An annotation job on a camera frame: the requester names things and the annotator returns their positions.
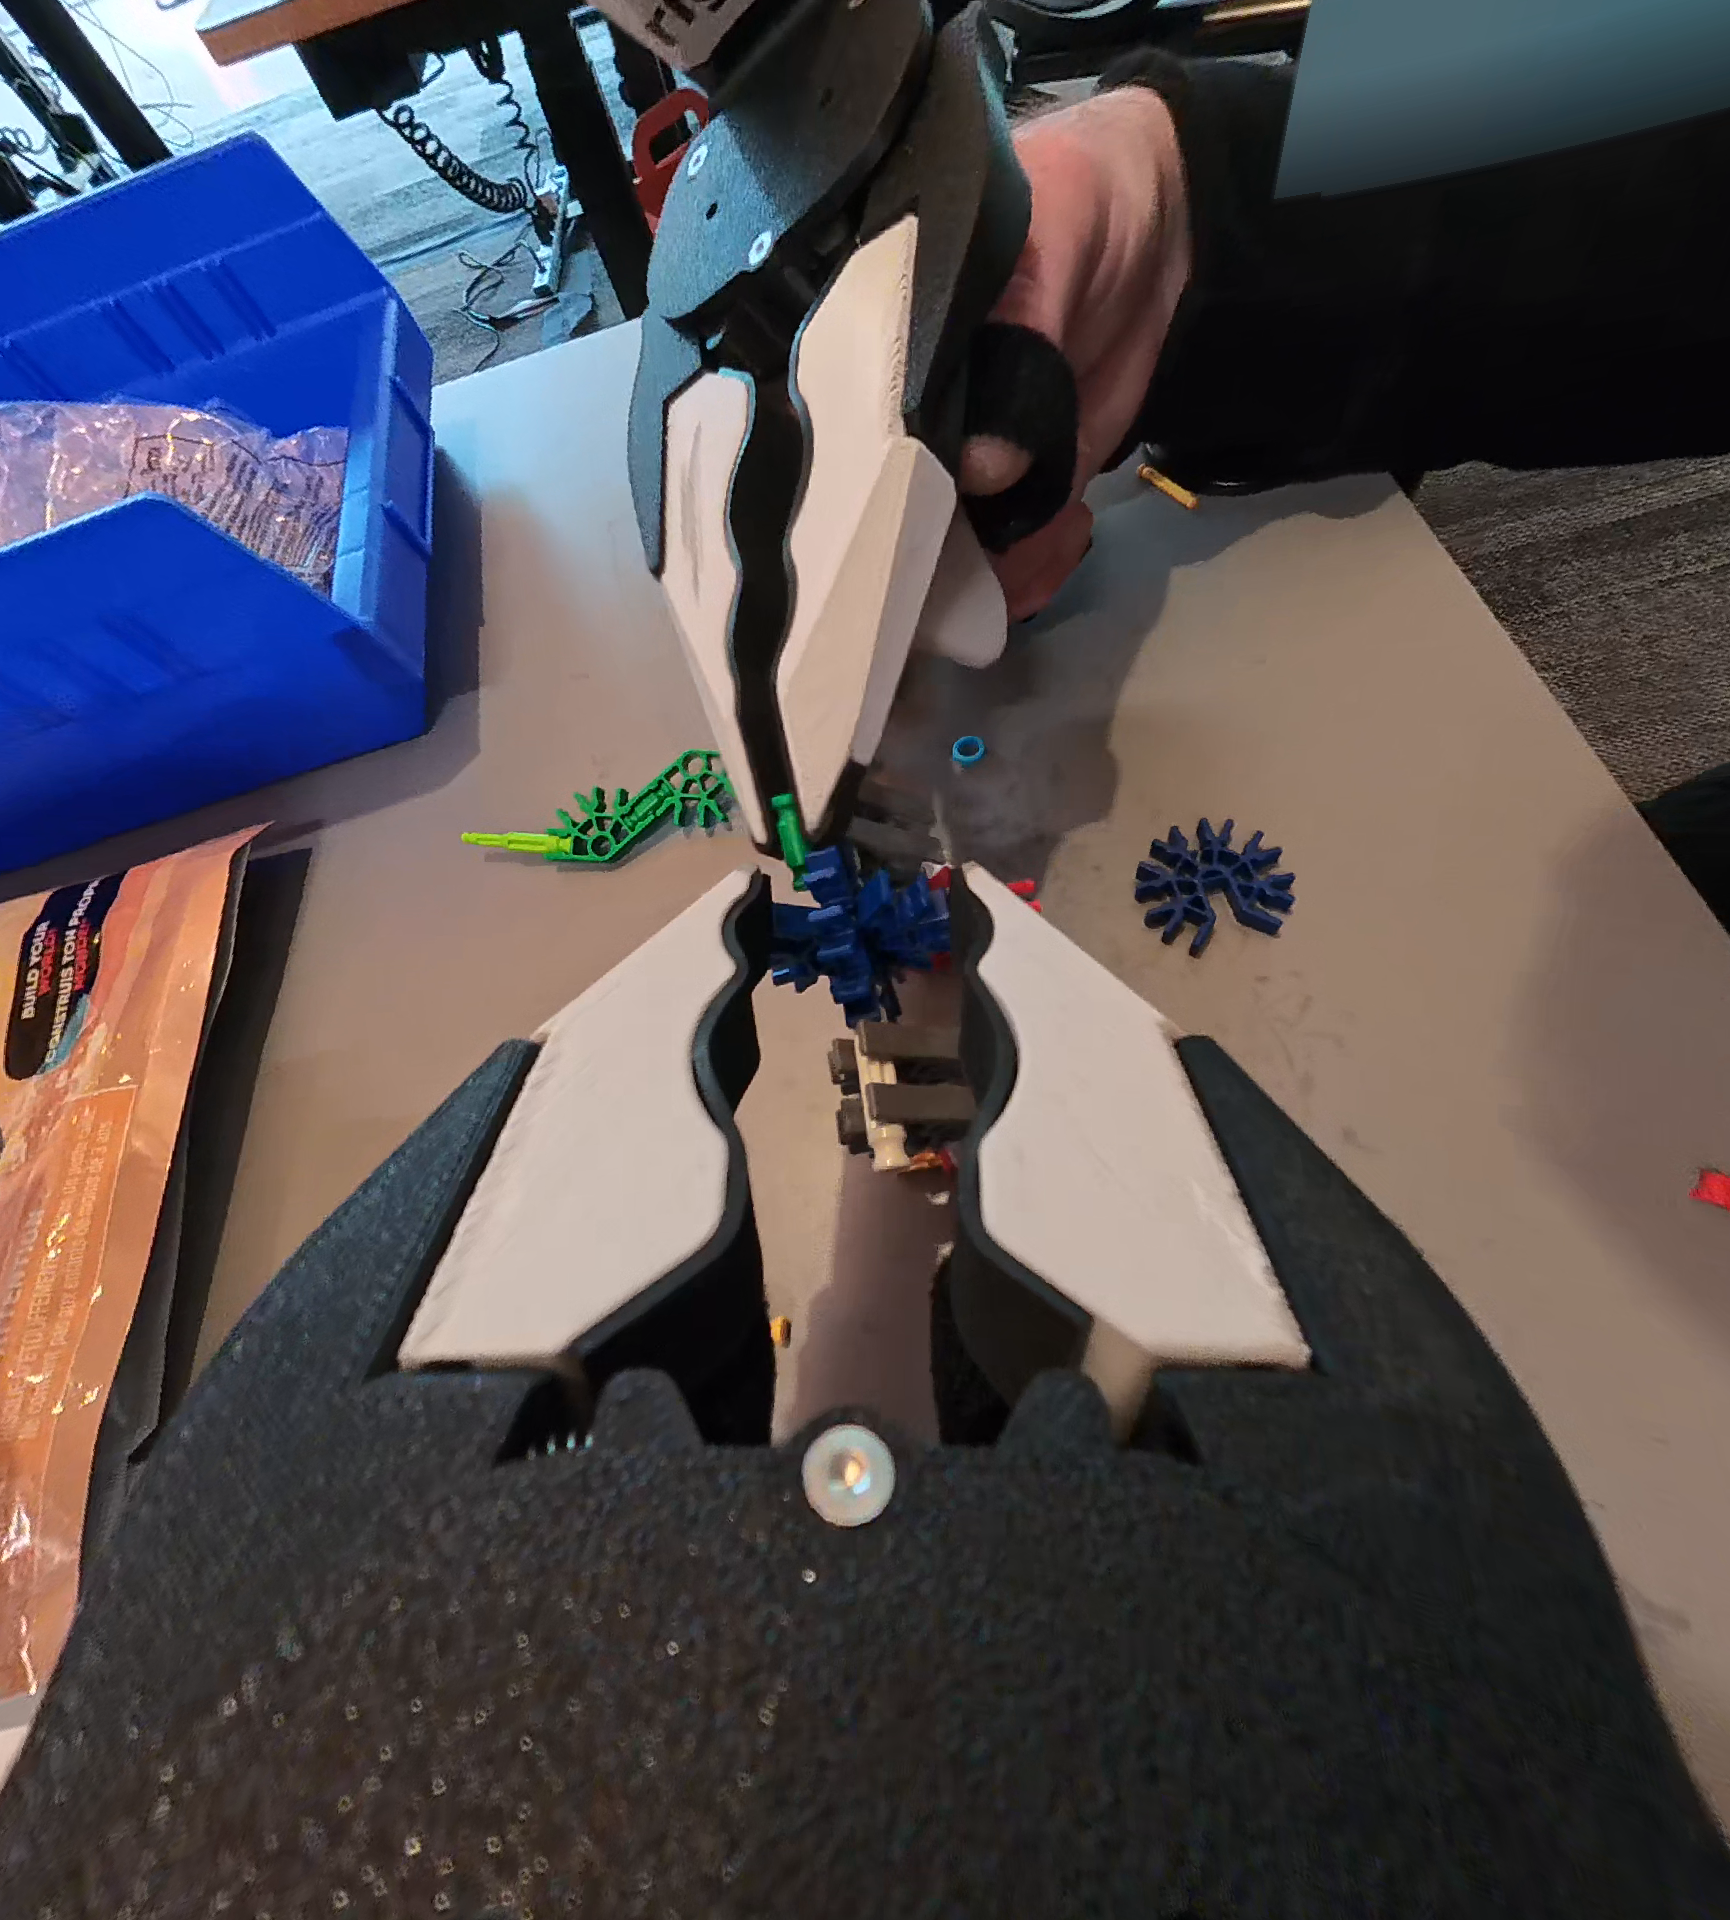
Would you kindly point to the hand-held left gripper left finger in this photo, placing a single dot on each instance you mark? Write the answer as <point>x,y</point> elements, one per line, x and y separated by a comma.
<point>581,1185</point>

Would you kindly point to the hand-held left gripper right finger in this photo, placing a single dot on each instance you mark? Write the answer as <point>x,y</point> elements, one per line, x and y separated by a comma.
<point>1121,1185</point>

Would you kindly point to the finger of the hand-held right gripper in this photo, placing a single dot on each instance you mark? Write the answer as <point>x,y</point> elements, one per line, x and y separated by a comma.
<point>864,571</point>
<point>701,525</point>

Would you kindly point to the green short rod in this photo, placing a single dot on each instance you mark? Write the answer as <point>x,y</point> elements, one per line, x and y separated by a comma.
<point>792,841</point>

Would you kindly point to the multicoloured construction toy model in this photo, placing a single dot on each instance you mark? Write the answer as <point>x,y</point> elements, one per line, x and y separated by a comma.
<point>864,922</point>

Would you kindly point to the person's right forearm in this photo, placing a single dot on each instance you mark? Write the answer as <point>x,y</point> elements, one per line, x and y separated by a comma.
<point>1480,345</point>

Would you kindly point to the person's right hand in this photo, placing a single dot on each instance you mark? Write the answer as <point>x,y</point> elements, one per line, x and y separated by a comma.
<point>1113,254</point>

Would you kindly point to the yellow short rod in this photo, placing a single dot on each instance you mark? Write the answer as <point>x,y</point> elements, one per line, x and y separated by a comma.
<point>1164,485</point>

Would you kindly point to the blue snowflake connector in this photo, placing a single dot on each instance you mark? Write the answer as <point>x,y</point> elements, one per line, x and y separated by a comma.
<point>1213,884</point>

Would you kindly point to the wooden office desk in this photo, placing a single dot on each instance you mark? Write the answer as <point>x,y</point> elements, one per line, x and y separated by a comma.
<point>354,39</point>

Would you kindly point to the orange toy package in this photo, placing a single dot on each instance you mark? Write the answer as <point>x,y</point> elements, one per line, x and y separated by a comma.
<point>54,1201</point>

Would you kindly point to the clear plastic bag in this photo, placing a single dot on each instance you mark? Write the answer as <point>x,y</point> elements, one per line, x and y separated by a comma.
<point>131,481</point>

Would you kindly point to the blue storage bin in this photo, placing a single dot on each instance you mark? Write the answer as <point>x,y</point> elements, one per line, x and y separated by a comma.
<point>131,720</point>

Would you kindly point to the small red clip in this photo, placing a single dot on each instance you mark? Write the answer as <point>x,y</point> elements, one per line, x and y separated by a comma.
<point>1725,1191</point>

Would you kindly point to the black metal pole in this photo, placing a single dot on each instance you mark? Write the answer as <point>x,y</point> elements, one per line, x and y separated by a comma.
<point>109,82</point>

